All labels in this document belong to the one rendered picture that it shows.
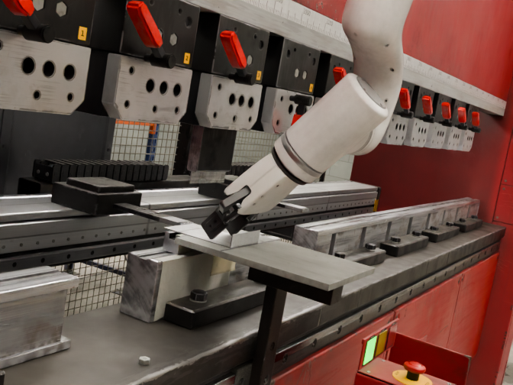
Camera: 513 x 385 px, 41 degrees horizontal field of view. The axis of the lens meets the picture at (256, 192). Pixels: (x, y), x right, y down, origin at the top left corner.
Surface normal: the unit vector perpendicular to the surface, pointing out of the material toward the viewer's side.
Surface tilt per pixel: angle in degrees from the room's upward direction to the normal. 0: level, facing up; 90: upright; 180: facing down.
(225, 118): 90
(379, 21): 101
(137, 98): 90
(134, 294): 90
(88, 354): 0
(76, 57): 90
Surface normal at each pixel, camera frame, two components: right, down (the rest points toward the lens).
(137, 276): -0.50, 0.03
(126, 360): 0.17, -0.98
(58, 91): 0.85, 0.22
